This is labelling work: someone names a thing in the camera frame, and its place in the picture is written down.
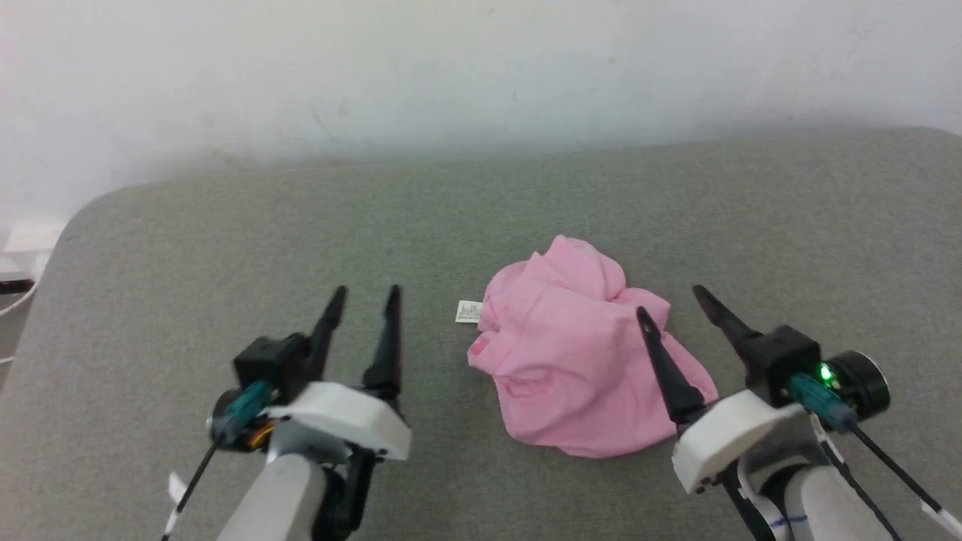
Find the white floor cable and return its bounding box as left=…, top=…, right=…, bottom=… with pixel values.
left=0, top=255, right=47, bottom=318

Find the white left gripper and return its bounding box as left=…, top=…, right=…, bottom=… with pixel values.
left=265, top=284, right=413, bottom=465

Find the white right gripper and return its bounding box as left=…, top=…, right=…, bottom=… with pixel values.
left=636, top=285, right=806, bottom=495

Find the pink crumpled garment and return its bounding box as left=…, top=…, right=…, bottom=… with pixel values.
left=456, top=234, right=720, bottom=459

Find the grey fabric sofa cushion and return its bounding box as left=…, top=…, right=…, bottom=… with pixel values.
left=0, top=126, right=962, bottom=541

